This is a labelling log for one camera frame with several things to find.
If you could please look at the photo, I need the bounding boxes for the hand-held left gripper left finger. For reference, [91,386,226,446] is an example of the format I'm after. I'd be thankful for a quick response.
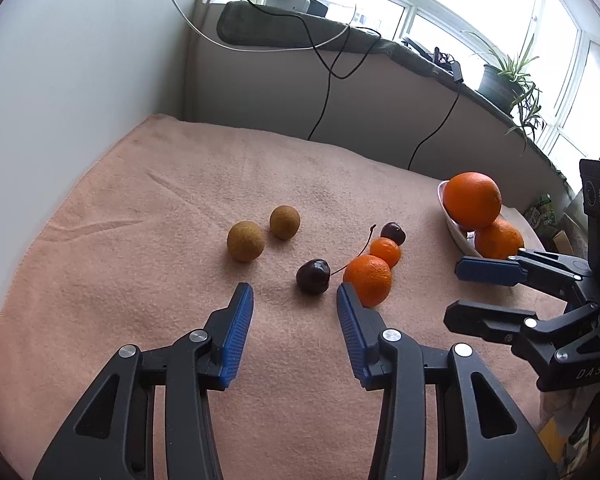
[32,283,255,480]

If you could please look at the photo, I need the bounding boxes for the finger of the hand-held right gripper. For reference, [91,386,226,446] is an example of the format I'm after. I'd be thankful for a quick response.
[443,299,600,347]
[455,248,595,302]

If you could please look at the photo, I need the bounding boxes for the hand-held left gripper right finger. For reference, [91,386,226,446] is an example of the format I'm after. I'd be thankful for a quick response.
[335,283,561,480]

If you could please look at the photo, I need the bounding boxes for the large spotted orange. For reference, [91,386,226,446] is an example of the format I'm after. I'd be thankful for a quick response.
[474,218,525,261]

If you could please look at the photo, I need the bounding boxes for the floral white bowl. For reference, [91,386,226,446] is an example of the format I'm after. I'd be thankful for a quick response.
[437,180,526,260]

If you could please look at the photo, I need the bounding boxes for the big tangerine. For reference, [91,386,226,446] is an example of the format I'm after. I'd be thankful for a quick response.
[343,254,394,309]

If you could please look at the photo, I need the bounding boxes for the dark cherry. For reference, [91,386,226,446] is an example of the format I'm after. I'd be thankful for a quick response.
[380,221,407,247]
[296,223,377,296]

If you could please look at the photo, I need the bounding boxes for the large smooth orange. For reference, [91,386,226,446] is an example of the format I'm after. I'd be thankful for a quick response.
[443,171,503,232]

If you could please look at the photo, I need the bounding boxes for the small tangerine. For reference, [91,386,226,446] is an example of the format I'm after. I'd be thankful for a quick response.
[369,237,402,269]

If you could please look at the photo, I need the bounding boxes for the brown longan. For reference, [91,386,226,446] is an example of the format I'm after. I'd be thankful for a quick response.
[269,204,301,241]
[227,221,266,263]

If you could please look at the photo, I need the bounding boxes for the green snack bag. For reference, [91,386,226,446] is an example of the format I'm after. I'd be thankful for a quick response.
[525,194,558,231]

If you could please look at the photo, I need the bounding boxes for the cardboard box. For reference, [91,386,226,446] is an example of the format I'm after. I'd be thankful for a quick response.
[550,200,588,256]

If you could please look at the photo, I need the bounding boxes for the pink towel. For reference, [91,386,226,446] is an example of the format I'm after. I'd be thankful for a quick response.
[0,112,571,480]

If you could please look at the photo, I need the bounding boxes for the potted spider plant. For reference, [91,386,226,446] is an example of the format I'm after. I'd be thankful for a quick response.
[462,30,548,153]

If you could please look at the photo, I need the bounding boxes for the grey windowsill cloth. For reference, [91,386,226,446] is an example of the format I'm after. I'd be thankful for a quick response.
[217,0,581,196]

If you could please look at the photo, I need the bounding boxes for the white board panel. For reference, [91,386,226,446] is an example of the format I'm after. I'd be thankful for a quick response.
[0,0,201,211]

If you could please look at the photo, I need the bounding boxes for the black lamp cable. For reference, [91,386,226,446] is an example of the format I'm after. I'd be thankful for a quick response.
[407,60,465,172]

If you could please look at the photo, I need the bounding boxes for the black looped cable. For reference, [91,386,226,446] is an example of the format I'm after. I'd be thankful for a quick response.
[231,0,383,142]

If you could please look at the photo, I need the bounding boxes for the round ring lamp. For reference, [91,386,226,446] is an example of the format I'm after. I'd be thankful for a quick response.
[402,35,456,68]

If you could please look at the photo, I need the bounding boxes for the white cable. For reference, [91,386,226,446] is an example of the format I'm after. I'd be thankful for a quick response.
[155,0,353,52]

